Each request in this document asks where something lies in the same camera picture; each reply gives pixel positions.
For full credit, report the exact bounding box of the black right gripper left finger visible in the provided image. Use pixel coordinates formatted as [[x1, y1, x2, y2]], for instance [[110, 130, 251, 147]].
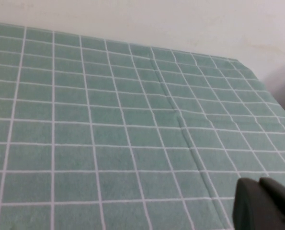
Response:
[[232, 177, 285, 230]]

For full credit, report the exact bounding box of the green white-checked tablecloth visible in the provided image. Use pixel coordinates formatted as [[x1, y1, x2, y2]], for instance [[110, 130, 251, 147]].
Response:
[[0, 21, 285, 230]]

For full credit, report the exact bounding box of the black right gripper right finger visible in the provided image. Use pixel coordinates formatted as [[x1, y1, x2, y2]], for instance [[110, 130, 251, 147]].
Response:
[[259, 176, 285, 230]]

